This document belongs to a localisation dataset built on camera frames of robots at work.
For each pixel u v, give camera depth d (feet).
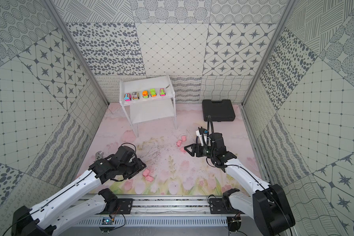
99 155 2.99
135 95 2.45
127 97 2.45
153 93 2.54
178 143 3.14
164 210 2.41
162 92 2.53
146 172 2.72
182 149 3.11
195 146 2.35
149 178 2.67
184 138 3.25
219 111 3.75
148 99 2.56
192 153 2.39
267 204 1.33
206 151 2.34
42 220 1.31
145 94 2.50
